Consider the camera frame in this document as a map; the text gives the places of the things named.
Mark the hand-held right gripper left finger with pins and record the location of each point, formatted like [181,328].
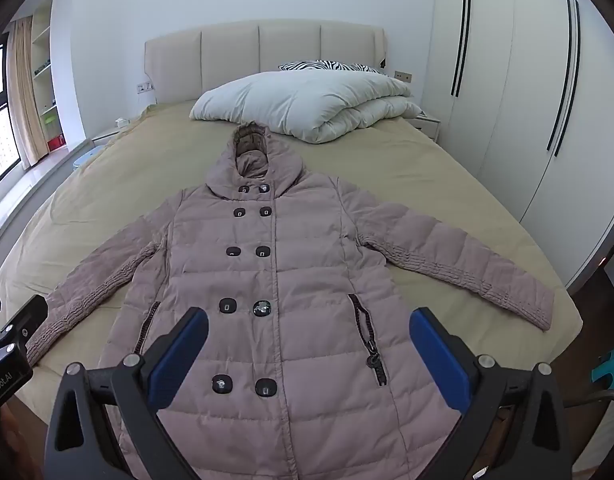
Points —
[179,355]

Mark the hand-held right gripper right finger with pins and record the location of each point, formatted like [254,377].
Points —
[439,360]

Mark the mauve hooded puffer coat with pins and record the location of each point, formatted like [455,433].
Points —
[297,280]

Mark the teal plastic stool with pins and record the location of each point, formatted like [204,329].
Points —
[607,367]

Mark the light blue round stool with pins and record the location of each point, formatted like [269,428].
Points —
[88,158]

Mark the red storage box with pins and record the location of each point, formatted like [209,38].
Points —
[56,142]

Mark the bed with beige sheet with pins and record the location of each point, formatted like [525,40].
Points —
[412,175]

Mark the green storage box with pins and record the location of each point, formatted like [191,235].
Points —
[50,120]

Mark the white nightstand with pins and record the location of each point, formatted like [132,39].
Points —
[109,134]
[427,125]

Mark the beige curtain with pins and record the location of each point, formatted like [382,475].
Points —
[29,100]

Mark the white tissue box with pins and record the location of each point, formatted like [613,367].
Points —
[122,122]

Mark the white wardrobe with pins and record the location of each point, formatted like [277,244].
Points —
[512,110]

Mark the white folded duvet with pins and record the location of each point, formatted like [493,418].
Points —
[307,100]

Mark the beige padded headboard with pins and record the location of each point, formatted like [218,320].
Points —
[232,55]

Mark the zebra print pillow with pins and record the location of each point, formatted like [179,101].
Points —
[317,66]

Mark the white wall shelf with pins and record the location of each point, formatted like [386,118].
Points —
[46,60]

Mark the wall socket panel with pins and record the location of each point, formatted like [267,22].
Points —
[145,87]

